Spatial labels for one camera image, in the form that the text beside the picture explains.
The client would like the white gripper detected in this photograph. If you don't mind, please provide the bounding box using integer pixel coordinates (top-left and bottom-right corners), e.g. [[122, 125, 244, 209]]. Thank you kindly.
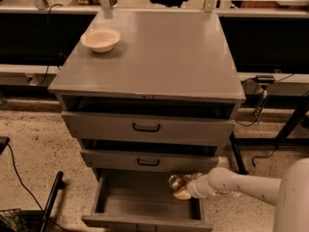
[[173, 173, 211, 200]]

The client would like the orange soda can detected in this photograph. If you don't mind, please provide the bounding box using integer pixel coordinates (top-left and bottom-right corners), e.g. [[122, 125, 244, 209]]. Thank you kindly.
[[168, 175, 186, 191]]

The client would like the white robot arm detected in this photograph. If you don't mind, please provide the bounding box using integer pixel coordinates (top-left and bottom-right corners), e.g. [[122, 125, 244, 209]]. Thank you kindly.
[[168, 158, 309, 232]]

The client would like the grey open bottom drawer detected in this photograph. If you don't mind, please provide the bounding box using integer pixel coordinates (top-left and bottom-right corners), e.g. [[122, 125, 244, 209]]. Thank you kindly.
[[82, 169, 213, 232]]

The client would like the grey middle drawer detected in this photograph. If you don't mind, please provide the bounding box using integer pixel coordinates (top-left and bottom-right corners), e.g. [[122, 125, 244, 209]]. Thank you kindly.
[[80, 149, 219, 172]]

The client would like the grey drawer cabinet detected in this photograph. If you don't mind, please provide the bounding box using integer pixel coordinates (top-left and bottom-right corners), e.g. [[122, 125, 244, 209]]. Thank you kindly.
[[49, 10, 245, 158]]

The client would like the grey top drawer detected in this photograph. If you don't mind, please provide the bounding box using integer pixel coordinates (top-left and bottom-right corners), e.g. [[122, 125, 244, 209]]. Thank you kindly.
[[62, 111, 234, 146]]

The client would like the black stand leg left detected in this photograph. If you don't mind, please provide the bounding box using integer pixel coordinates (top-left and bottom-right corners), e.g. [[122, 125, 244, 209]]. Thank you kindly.
[[40, 171, 64, 232]]

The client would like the black power adapter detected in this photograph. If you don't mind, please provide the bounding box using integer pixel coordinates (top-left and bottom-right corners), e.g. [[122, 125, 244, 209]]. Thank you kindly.
[[254, 75, 275, 83]]

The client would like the cream ceramic bowl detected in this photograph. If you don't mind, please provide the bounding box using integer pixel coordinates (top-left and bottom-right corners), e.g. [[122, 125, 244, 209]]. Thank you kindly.
[[80, 28, 121, 53]]

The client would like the black table leg frame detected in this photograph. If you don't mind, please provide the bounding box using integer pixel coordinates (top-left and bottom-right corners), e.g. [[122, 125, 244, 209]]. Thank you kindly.
[[230, 95, 309, 175]]

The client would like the black floor cable left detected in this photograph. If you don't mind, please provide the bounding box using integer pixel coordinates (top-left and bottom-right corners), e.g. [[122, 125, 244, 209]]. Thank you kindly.
[[6, 143, 70, 232]]

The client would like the wire basket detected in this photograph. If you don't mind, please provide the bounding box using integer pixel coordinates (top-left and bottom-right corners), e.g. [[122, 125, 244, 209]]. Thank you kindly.
[[0, 209, 29, 232]]

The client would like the black hanging cable left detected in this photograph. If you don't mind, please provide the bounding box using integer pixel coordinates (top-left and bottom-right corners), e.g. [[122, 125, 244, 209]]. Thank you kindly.
[[38, 3, 64, 86]]

